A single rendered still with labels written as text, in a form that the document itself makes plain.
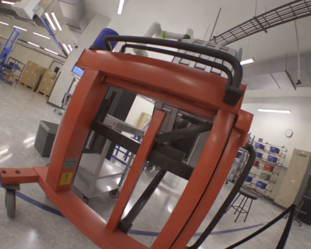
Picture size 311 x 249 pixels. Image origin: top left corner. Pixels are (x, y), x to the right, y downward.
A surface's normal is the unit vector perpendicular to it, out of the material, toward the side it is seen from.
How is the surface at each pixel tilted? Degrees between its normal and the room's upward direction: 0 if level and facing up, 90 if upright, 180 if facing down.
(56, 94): 90
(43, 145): 90
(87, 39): 90
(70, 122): 90
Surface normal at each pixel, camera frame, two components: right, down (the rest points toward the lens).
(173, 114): -0.44, 0.22
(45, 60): 0.32, 0.10
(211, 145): -0.30, -0.17
